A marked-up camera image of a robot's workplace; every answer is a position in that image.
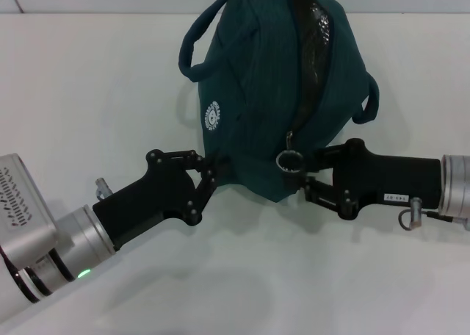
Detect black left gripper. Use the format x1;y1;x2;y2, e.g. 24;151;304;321
91;148;231;252

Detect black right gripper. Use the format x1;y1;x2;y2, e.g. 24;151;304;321
281;137;444;221

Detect dark teal fabric bag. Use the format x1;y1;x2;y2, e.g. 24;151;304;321
178;0;382;204

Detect grey right gripper cable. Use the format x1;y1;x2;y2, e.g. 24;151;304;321
397;196;470;230

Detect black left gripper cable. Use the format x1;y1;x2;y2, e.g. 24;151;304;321
93;178;112;201

